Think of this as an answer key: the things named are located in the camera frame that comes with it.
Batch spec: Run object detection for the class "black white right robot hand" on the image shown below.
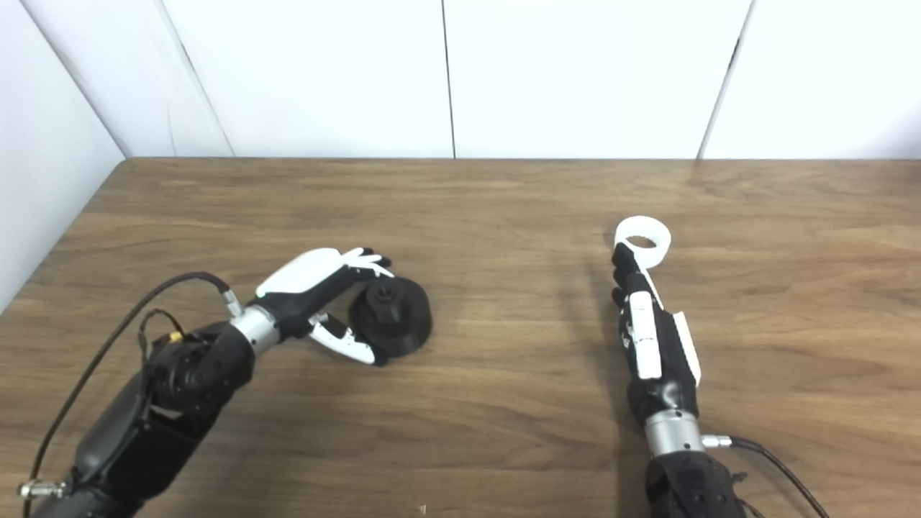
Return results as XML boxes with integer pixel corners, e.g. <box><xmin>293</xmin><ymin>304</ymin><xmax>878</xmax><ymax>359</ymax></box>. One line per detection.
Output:
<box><xmin>610</xmin><ymin>242</ymin><xmax>703</xmax><ymax>425</ymax></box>

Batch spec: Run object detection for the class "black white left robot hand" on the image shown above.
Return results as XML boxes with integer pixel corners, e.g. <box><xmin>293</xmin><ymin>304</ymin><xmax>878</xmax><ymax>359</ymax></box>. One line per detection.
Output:
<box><xmin>255</xmin><ymin>247</ymin><xmax>394</xmax><ymax>366</ymax></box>

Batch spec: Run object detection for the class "white plastic ring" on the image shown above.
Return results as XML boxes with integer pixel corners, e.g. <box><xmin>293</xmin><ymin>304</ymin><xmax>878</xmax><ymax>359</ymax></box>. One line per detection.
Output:
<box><xmin>614</xmin><ymin>215</ymin><xmax>672</xmax><ymax>271</ymax></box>

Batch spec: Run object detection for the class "round black plastic part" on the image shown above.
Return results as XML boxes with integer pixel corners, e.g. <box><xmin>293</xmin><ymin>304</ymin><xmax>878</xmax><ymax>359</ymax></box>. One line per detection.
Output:
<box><xmin>348</xmin><ymin>277</ymin><xmax>434</xmax><ymax>358</ymax></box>

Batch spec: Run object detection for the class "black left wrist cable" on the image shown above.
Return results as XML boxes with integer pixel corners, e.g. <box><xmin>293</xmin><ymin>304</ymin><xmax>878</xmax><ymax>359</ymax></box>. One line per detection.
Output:
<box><xmin>22</xmin><ymin>271</ymin><xmax>244</xmax><ymax>518</ymax></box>

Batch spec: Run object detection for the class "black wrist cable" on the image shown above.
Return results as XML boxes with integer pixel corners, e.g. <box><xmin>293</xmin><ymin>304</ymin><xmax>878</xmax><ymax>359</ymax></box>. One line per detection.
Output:
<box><xmin>702</xmin><ymin>434</ymin><xmax>832</xmax><ymax>518</ymax></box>
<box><xmin>22</xmin><ymin>271</ymin><xmax>244</xmax><ymax>518</ymax></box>

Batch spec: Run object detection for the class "thin wire with yellow connector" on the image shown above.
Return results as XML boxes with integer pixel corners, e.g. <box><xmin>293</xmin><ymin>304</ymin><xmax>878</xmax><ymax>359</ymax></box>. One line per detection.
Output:
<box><xmin>137</xmin><ymin>309</ymin><xmax>186</xmax><ymax>360</ymax></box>

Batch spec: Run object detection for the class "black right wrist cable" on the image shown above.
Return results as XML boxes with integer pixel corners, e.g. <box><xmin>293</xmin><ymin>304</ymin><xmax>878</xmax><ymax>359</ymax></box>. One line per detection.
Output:
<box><xmin>702</xmin><ymin>434</ymin><xmax>832</xmax><ymax>518</ymax></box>

